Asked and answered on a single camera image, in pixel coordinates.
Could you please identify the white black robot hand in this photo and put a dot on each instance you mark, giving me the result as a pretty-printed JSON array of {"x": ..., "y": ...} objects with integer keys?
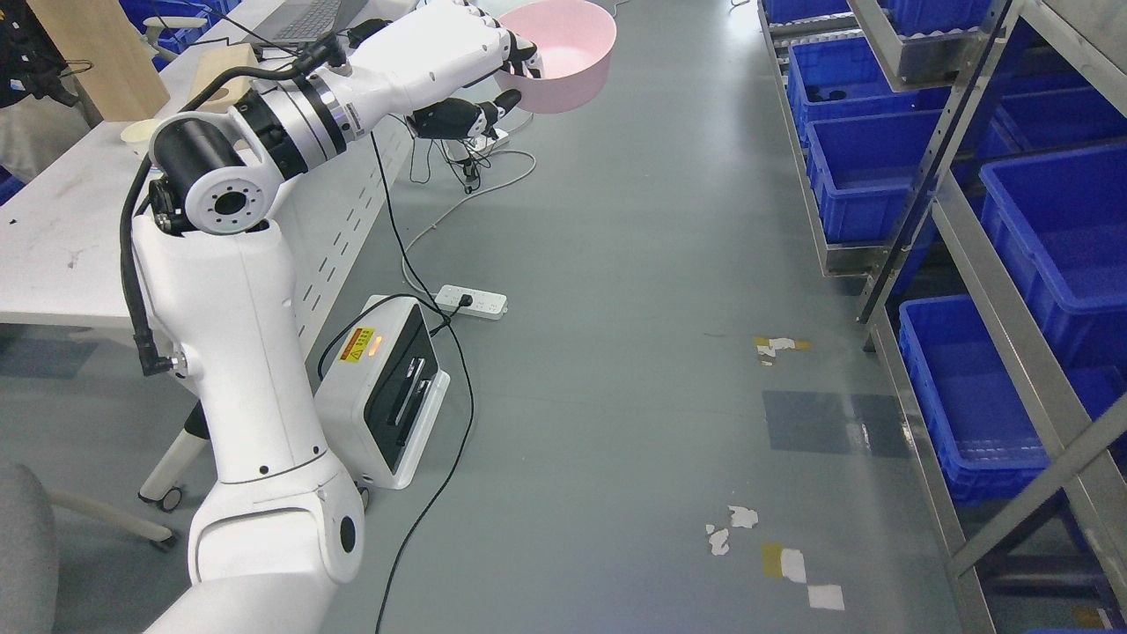
[{"x": 414, "y": 65}]

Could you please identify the pink plastic bowl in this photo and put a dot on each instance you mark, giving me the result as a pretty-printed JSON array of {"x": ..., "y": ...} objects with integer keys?
[{"x": 575, "y": 41}]

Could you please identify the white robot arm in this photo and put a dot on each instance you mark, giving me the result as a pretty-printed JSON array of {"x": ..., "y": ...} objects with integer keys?
[{"x": 209, "y": 283}]

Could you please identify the white power strip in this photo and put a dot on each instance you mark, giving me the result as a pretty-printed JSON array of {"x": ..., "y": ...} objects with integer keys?
[{"x": 482, "y": 304}]

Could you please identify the wooden board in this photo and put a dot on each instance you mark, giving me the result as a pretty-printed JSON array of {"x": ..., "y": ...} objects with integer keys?
[{"x": 122, "y": 84}]

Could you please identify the white charging box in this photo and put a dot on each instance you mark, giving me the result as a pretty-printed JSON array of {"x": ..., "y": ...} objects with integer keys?
[{"x": 381, "y": 393}]

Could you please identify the white desk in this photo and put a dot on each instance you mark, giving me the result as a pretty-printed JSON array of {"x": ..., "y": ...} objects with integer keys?
[{"x": 76, "y": 408}]

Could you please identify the blue bin on rack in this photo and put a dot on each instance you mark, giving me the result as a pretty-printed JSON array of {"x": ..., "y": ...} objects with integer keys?
[{"x": 861, "y": 170}]

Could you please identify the steel rack with bins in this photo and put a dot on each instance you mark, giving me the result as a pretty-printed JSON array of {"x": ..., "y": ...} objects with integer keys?
[{"x": 1018, "y": 206}]

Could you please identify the grey office chair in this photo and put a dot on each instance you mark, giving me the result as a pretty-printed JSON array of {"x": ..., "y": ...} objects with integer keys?
[{"x": 30, "y": 550}]

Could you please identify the blue bin low right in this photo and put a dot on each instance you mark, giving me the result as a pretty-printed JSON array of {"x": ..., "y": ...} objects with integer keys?
[{"x": 982, "y": 435}]

